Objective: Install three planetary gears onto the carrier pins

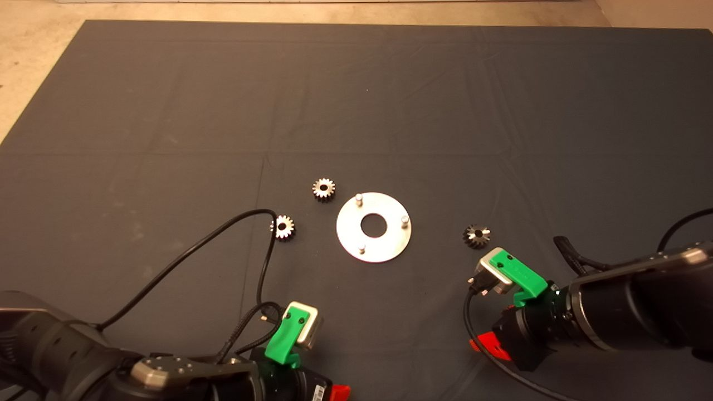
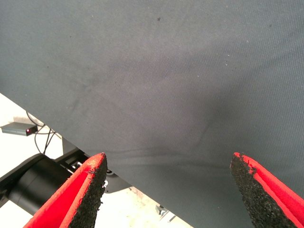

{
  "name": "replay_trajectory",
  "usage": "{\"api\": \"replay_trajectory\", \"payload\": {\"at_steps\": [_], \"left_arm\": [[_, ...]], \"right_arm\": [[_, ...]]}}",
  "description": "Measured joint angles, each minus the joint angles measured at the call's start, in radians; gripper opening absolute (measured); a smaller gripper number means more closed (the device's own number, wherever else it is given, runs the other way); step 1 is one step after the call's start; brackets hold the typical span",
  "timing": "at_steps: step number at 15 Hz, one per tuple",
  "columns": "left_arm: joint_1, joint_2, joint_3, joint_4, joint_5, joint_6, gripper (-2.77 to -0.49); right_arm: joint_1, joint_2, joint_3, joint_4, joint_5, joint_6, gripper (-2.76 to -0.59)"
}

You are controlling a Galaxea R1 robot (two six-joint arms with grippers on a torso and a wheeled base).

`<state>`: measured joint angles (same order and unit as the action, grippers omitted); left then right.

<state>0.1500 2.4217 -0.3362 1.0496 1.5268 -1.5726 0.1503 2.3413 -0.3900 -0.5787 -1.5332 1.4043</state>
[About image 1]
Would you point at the small silver camera box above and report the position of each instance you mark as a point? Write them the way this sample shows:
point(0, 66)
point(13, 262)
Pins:
point(493, 278)
point(312, 328)

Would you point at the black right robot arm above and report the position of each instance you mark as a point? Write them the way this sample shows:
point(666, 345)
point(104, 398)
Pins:
point(640, 301)

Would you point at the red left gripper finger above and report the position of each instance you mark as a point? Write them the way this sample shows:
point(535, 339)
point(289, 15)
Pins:
point(340, 392)

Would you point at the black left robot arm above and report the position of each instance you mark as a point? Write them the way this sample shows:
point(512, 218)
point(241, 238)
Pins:
point(67, 356)

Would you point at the small steel planetary gear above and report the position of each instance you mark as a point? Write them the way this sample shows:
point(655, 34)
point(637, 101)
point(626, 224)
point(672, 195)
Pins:
point(473, 239)
point(287, 233)
point(319, 194)

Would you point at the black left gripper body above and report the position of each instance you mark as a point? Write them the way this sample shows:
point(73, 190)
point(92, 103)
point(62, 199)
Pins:
point(295, 387)

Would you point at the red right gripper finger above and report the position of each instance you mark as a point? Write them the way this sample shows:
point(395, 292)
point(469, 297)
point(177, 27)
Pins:
point(491, 345)

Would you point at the dark grey table cloth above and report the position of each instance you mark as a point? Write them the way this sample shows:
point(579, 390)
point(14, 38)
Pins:
point(167, 111)

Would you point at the round metal carrier plate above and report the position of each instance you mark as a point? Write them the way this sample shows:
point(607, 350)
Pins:
point(384, 245)

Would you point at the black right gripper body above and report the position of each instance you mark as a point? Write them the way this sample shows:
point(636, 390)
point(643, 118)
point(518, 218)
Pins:
point(535, 334)

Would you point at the bright green camera mount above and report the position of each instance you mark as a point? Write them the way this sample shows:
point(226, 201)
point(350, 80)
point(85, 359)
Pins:
point(526, 278)
point(281, 340)

